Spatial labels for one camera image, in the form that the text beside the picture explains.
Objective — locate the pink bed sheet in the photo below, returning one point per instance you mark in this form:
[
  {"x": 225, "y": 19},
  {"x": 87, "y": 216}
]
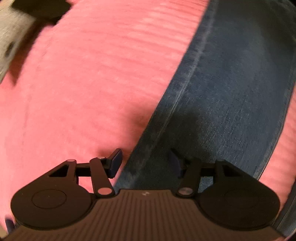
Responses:
[{"x": 88, "y": 85}]

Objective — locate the blue denim jeans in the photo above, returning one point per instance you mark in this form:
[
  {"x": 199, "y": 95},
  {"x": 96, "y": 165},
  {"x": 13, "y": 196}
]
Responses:
[{"x": 228, "y": 98}]

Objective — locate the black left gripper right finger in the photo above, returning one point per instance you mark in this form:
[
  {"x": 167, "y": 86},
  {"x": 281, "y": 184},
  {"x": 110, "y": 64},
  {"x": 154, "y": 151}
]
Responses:
[{"x": 225, "y": 194}]

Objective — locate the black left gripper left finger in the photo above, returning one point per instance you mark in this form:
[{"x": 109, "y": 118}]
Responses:
[{"x": 66, "y": 193}]

